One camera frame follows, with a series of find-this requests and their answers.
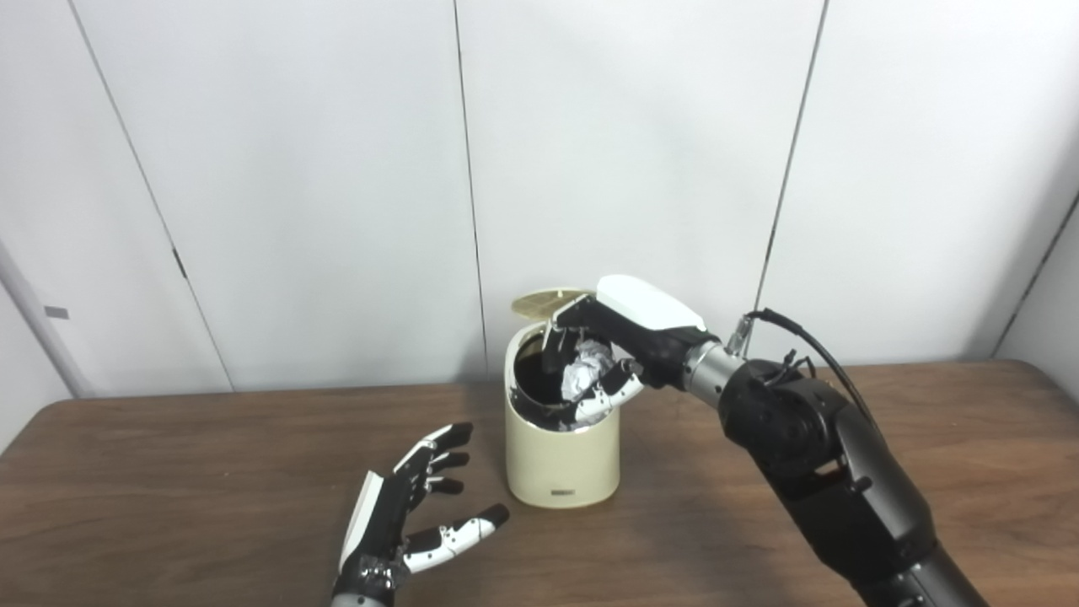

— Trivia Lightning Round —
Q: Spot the cream-colored trash bin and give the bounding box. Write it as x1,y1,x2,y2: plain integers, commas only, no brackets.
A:
504,288,622,509

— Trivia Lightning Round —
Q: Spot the round cream bin lid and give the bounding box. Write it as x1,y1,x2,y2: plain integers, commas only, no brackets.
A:
512,288,597,319

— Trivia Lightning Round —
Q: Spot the white paper ball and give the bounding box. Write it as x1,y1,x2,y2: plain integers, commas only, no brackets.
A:
561,340,616,404

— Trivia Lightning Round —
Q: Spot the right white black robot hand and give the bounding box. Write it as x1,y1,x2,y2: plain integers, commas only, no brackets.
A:
539,274,717,427

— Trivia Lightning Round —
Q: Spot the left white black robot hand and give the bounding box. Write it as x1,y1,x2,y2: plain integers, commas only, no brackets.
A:
331,422,511,601

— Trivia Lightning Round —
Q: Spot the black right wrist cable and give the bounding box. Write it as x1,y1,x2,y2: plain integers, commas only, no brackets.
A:
727,309,886,439

